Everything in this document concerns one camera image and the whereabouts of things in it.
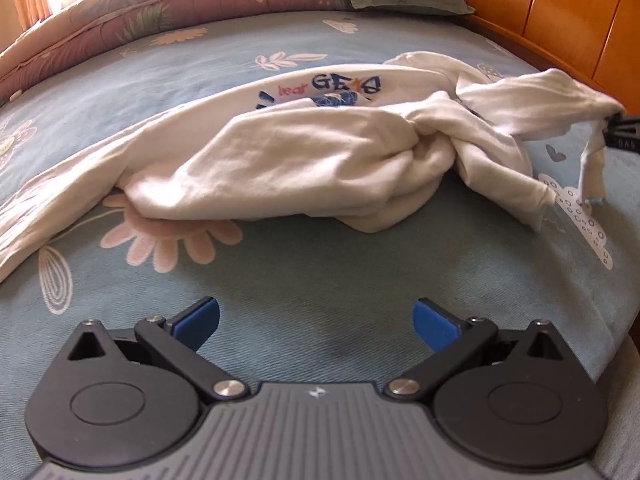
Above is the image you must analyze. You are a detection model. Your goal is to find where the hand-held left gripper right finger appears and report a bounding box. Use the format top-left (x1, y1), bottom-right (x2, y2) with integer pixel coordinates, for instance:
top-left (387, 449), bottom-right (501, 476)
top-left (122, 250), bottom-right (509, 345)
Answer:
top-left (382, 298), bottom-right (576, 405)

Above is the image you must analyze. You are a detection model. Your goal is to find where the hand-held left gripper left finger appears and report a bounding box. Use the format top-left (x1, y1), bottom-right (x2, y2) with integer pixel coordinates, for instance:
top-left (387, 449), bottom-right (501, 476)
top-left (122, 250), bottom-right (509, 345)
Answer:
top-left (65, 296), bottom-right (252, 405)

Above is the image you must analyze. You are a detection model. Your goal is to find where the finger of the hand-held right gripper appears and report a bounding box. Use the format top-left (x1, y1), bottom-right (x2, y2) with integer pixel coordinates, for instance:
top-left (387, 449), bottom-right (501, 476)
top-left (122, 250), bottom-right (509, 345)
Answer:
top-left (602, 114), bottom-right (640, 152)

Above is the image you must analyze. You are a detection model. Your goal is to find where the white printed long-sleeve shirt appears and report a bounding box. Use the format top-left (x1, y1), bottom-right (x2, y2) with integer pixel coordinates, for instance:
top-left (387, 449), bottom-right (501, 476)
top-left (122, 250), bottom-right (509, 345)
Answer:
top-left (0, 51), bottom-right (626, 283)

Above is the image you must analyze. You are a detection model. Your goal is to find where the blue floral bed sheet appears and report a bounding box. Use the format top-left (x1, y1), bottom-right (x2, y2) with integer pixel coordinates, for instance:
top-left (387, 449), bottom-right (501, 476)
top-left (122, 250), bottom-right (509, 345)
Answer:
top-left (0, 10), bottom-right (640, 480)

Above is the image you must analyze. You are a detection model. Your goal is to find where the wooden headboard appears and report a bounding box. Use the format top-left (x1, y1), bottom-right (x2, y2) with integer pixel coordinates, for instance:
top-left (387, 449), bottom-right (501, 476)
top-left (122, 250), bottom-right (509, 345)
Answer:
top-left (425, 0), bottom-right (640, 111)

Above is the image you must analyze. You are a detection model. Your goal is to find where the pink floral quilt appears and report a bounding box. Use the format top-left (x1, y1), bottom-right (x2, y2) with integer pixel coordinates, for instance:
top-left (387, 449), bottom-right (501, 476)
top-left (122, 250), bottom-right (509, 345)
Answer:
top-left (0, 0), bottom-right (361, 107)

